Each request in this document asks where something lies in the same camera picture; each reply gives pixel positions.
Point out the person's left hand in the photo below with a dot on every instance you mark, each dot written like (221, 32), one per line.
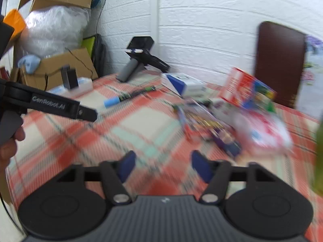
(10, 146)

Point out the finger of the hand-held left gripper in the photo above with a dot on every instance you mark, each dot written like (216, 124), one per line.
(87, 113)

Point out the red blue pen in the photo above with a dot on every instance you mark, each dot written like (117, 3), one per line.
(183, 122)

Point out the striped packet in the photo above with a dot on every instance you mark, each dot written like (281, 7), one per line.
(222, 136)

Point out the dark bag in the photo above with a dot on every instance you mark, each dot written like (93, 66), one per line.
(99, 55)

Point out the brown headboard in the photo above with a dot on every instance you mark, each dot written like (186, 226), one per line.
(280, 63)

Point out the blue white box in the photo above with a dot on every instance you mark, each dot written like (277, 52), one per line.
(181, 84)

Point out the green box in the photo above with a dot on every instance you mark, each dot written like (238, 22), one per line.
(319, 156)

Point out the red white plastic bag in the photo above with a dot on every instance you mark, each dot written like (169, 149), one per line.
(262, 131)

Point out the light blue cloth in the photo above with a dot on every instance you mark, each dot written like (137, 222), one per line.
(29, 61)

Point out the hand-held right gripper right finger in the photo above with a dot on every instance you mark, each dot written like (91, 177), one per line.
(200, 167)

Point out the black power adapter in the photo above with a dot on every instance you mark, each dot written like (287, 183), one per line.
(70, 79)

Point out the open cardboard box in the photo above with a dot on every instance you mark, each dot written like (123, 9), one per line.
(75, 60)

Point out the blue-capped marker pen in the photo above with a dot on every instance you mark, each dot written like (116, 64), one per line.
(113, 102)

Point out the red white colourful box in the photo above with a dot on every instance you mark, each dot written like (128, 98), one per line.
(239, 85)

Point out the clear bubble wrap bag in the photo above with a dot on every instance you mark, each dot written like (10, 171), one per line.
(55, 30)

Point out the plaid tablecloth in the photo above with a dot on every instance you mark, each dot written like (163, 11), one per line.
(141, 121)

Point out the floral Beautiful Day cloth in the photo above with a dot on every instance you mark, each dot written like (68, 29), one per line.
(313, 63)

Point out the orange paper bag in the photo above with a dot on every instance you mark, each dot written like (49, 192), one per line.
(16, 21)

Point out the yellow-green panel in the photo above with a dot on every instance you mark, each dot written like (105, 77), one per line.
(89, 44)

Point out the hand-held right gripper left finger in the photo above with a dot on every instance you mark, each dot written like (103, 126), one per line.
(127, 165)

